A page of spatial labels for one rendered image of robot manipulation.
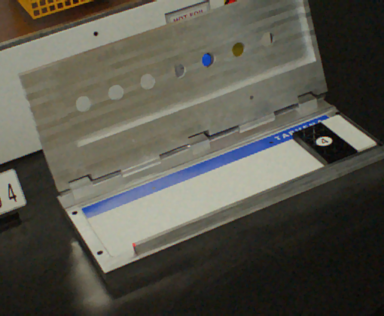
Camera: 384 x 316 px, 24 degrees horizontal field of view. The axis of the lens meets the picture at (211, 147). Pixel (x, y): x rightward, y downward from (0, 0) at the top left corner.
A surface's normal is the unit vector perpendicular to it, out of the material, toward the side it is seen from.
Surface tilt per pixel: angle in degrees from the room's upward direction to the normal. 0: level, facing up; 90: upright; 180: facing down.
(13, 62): 90
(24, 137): 90
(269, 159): 0
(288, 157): 0
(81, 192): 90
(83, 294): 0
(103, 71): 76
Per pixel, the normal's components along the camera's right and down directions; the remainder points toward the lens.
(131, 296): -0.15, -0.84
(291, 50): 0.38, 0.21
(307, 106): 0.43, 0.43
